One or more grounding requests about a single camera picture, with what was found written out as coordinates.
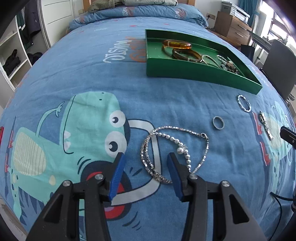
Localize red smartphone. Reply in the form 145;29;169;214
0;126;4;145

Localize green jewelry tray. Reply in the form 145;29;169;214
145;29;262;94

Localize twisted silver bracelet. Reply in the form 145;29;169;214
237;94;252;113

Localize amber orange bangle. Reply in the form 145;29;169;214
162;40;192;57

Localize thin silver bangle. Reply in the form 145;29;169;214
201;54;220;68

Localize dark brown bangle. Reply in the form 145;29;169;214
172;48;202;63

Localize silver chain necklace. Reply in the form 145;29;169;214
139;126;210;185

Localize blue dinosaur bed sheet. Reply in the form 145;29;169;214
1;17;295;240

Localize pearl bracelet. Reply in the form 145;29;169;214
153;131;192;173

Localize small silver ring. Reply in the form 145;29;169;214
212;116;225;131

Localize blue folded duvet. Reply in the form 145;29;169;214
68;4;208;32

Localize white printer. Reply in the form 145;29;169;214
221;1;250;23

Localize wooden headboard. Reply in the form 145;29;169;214
83;0;92;12

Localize wooden drawer cabinet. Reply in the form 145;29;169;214
214;11;252;47

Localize white open wardrobe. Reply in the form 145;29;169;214
1;1;74;106

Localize dark bag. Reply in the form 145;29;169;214
240;45;255;62

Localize grey desk chair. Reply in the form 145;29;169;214
260;40;295;106

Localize dark hanging clothes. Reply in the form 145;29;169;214
16;1;41;49

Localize silver charm jewelry piece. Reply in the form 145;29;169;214
216;55;240;75

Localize olive green jacket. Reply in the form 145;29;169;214
88;0;115;13

